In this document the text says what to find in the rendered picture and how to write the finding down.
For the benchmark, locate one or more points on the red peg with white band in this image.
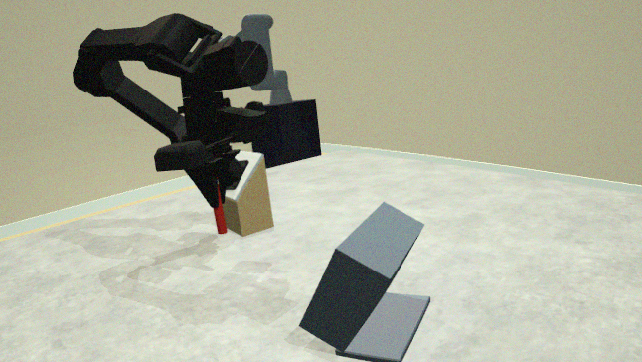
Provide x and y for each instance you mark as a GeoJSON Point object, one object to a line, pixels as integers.
{"type": "Point", "coordinates": [220, 220]}

